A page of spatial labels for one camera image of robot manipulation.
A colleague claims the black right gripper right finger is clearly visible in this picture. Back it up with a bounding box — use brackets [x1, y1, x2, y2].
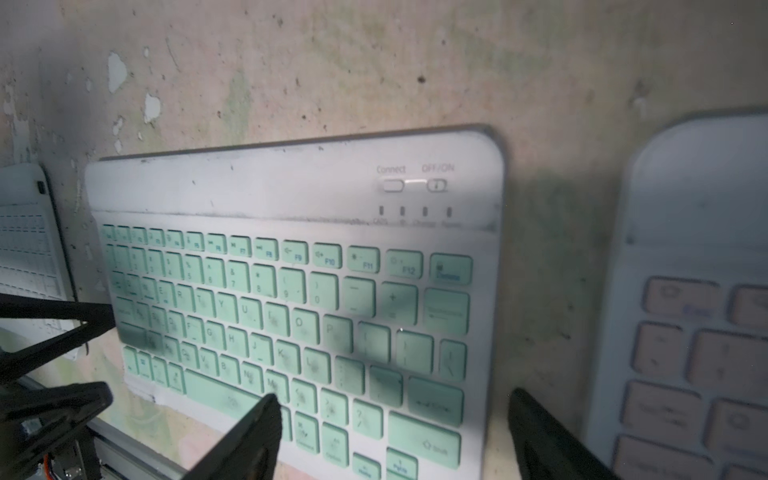
[508, 388, 618, 480]

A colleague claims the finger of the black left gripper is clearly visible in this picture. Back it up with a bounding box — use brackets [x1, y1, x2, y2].
[1, 294, 116, 384]
[1, 382, 113, 479]

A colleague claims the green key keyboard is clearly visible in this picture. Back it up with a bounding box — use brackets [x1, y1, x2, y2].
[85, 127, 506, 479]

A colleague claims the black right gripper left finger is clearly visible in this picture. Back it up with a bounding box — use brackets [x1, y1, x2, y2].
[183, 394, 282, 480]

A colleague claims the pink keyboard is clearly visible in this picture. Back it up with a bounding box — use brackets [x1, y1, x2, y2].
[0, 161, 79, 361]
[582, 112, 767, 479]

